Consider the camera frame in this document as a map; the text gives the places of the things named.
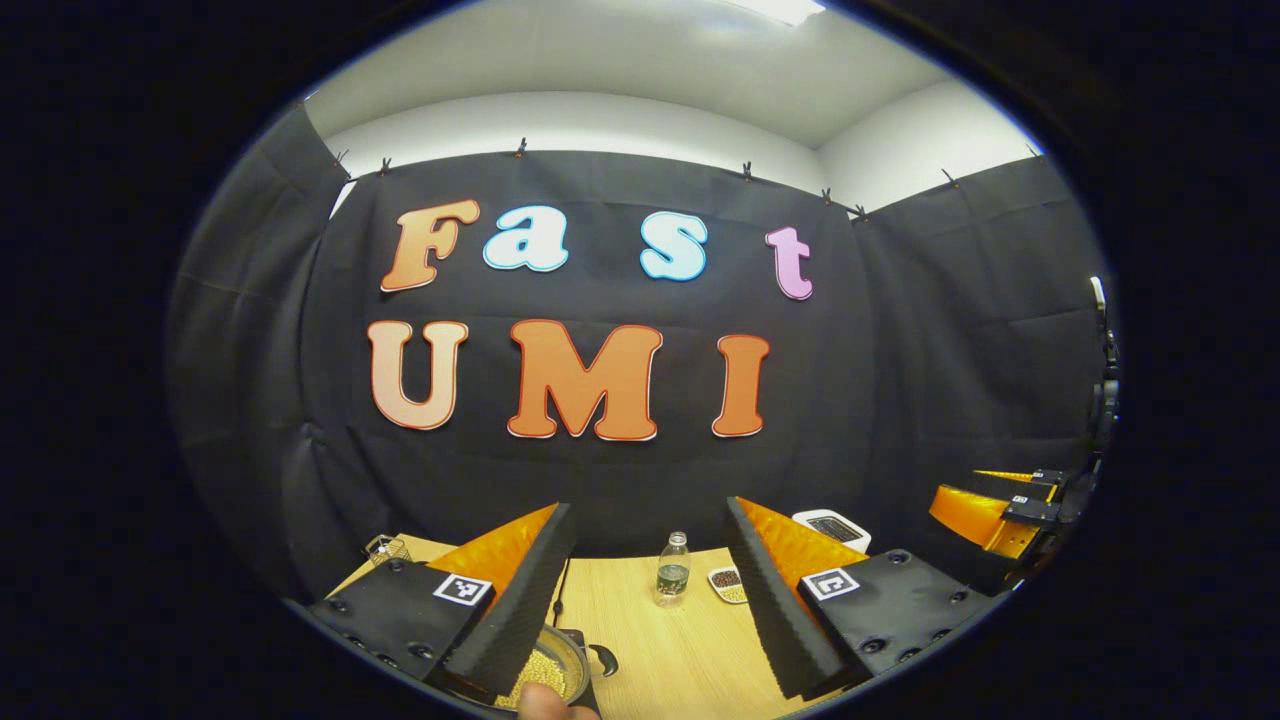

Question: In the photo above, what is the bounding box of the row of small cloth clips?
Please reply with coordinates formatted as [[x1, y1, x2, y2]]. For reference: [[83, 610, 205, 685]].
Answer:
[[335, 140, 961, 223]]

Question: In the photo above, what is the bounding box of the clear plastic water bottle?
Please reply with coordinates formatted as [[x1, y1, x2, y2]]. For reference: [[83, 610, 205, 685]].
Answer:
[[655, 532, 692, 609]]

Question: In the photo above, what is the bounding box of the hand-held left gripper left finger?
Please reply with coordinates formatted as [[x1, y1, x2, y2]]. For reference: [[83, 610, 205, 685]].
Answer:
[[305, 502, 579, 706]]

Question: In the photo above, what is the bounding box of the ceiling light panel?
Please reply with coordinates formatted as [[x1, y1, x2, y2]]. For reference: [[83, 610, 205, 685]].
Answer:
[[740, 0, 827, 26]]

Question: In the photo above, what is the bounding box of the pile of yellow soybeans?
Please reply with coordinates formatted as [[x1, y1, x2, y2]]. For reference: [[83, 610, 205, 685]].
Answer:
[[497, 650, 568, 711]]

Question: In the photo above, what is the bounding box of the white toaster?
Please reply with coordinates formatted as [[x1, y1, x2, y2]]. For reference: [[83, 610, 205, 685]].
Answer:
[[792, 508, 873, 554]]

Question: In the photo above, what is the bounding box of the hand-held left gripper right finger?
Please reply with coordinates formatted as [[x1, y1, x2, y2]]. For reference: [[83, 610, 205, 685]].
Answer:
[[725, 496, 1001, 701]]

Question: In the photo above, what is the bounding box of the steel pot with black handles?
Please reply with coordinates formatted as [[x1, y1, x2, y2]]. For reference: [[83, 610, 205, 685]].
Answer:
[[480, 625, 621, 716]]

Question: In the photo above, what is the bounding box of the black induction cooktop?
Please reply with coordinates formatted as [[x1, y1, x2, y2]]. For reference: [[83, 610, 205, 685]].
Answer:
[[470, 628, 603, 717]]

